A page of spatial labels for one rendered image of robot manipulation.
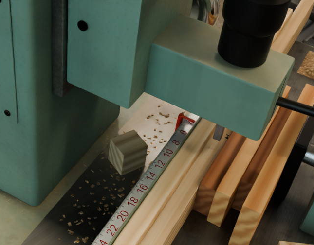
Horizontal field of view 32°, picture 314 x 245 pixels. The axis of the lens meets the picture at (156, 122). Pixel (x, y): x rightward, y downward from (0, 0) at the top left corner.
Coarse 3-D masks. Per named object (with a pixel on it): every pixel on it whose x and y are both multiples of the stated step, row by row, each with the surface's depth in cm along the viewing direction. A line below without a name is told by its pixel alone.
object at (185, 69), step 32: (192, 32) 58; (160, 64) 57; (192, 64) 55; (224, 64) 55; (288, 64) 56; (160, 96) 60; (192, 96) 58; (224, 96) 56; (256, 96) 54; (256, 128) 56
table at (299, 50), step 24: (312, 48) 89; (288, 96) 80; (312, 168) 70; (288, 192) 66; (312, 192) 67; (192, 216) 62; (264, 216) 63; (288, 216) 64; (192, 240) 60; (216, 240) 60; (264, 240) 61; (288, 240) 61; (312, 240) 62
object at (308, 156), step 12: (312, 120) 62; (300, 132) 60; (312, 132) 60; (300, 144) 59; (312, 144) 64; (300, 156) 60; (312, 156) 63; (288, 168) 61; (288, 180) 62; (276, 192) 64
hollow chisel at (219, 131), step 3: (216, 126) 63; (219, 126) 63; (216, 129) 63; (219, 129) 63; (222, 129) 63; (216, 132) 63; (219, 132) 63; (222, 132) 63; (213, 135) 64; (216, 135) 64; (219, 135) 63; (222, 135) 64; (213, 138) 64; (216, 138) 64; (219, 138) 64
